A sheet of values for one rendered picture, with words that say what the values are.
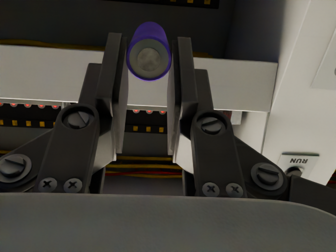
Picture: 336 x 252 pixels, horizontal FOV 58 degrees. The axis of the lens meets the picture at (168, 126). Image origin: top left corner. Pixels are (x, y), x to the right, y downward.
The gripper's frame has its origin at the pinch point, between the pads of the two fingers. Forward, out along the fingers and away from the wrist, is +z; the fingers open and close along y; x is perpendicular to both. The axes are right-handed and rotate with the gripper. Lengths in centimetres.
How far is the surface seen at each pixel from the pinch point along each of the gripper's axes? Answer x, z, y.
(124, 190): -34.0, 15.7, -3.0
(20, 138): -36, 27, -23
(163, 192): -33.9, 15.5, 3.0
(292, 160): -16.5, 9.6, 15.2
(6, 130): -34, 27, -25
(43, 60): -7.8, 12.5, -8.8
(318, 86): -7.8, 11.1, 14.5
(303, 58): -5.6, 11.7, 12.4
